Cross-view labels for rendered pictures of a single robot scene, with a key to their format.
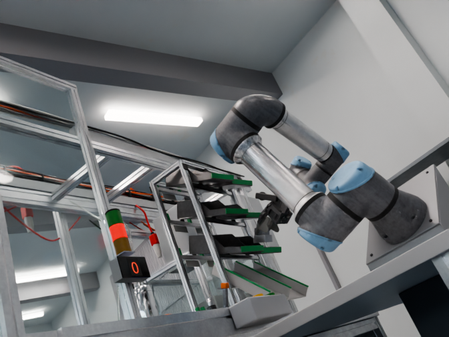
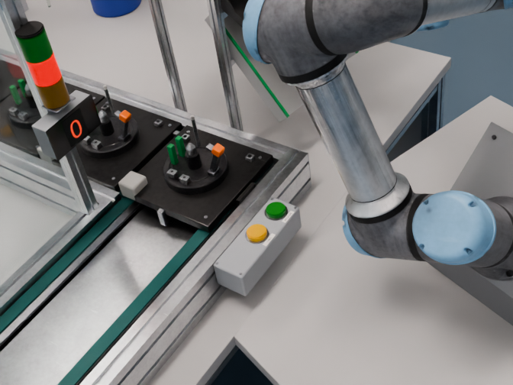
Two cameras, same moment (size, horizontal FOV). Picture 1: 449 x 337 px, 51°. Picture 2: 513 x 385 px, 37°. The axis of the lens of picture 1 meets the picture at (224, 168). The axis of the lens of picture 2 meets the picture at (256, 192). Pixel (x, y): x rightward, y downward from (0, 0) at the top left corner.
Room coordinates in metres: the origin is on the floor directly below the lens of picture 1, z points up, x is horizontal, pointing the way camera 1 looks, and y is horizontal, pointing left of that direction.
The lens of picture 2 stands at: (0.35, -0.22, 2.08)
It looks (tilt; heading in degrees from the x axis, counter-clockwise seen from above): 44 degrees down; 14
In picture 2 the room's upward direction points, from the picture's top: 10 degrees counter-clockwise
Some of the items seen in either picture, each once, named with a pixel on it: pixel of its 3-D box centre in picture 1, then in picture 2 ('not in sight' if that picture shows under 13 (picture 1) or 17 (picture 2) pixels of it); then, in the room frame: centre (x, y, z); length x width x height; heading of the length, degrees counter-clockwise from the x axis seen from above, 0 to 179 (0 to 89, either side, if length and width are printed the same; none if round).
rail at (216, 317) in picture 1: (207, 331); (179, 304); (1.22, 0.20, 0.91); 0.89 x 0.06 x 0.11; 153
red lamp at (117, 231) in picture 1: (118, 233); (43, 67); (1.42, 0.40, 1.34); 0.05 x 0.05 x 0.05
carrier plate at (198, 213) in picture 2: not in sight; (197, 175); (1.53, 0.21, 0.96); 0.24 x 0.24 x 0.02; 63
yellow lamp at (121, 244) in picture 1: (122, 247); (52, 89); (1.42, 0.40, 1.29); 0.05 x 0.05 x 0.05
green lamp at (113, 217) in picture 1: (114, 219); (34, 43); (1.42, 0.40, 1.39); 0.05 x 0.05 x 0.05
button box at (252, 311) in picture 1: (261, 309); (259, 244); (1.36, 0.06, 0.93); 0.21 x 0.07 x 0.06; 153
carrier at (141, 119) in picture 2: not in sight; (104, 124); (1.65, 0.44, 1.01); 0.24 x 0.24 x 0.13; 63
